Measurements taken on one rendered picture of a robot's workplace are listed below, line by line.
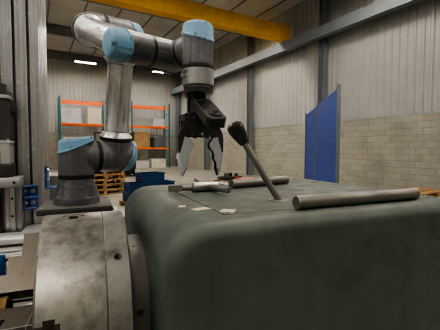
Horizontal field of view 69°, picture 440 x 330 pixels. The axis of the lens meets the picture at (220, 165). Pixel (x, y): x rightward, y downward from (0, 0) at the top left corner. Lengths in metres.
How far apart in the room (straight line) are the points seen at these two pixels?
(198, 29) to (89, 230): 0.49
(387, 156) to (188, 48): 11.11
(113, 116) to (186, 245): 0.85
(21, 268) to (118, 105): 0.70
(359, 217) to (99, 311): 0.41
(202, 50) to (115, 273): 0.51
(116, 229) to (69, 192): 0.63
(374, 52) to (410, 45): 1.20
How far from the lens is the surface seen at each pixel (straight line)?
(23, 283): 0.66
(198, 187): 0.71
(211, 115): 0.68
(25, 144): 1.37
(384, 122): 11.82
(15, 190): 1.30
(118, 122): 1.20
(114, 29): 0.80
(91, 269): 0.51
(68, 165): 1.17
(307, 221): 0.50
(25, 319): 0.55
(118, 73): 1.20
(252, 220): 0.46
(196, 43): 0.78
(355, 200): 0.59
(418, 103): 11.42
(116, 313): 0.50
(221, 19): 13.04
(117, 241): 0.53
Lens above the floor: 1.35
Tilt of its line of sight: 3 degrees down
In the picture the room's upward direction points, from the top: straight up
